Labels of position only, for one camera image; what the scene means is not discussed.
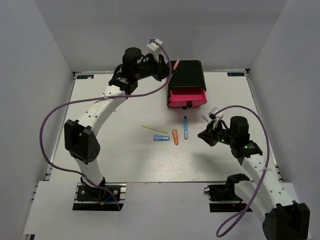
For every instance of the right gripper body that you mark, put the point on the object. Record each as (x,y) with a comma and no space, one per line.
(223,135)

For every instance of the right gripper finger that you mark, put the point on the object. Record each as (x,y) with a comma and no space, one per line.
(209,129)
(207,138)

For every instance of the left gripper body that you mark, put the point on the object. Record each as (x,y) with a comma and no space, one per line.
(150,68)

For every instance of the red pen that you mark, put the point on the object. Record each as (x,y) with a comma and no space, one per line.
(174,67)

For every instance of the yellow highlighter pen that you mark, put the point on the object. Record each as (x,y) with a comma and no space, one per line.
(154,129)

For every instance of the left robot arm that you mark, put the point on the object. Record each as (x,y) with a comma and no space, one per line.
(80,135)

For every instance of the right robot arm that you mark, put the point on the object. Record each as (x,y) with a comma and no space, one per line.
(282,217)

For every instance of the blue utility knife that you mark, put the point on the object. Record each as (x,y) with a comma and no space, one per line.
(185,127)

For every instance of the black drawer cabinet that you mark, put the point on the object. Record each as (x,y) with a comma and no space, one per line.
(189,73)

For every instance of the orange correction tape case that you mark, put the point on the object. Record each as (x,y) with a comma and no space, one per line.
(175,136)

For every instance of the pink bottom drawer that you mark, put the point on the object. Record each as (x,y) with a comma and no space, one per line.
(179,106)

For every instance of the pink middle drawer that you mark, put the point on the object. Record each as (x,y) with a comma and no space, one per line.
(178,102)

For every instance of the blue correction tape case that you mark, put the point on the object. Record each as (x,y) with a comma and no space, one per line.
(161,138)

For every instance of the right corner label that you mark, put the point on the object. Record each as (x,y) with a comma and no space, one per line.
(235,74)

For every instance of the corner label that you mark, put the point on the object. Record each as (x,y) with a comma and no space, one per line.
(90,76)
(235,74)

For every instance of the left corner label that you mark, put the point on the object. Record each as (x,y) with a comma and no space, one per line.
(90,76)

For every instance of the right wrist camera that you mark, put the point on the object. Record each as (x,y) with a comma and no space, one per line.
(216,116)

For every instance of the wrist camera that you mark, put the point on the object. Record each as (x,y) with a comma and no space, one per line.
(216,116)
(154,46)

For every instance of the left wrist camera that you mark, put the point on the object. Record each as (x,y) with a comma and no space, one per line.
(154,46)

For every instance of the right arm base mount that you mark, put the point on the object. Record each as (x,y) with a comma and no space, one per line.
(221,202)

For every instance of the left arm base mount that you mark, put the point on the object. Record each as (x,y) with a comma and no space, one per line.
(86,199)

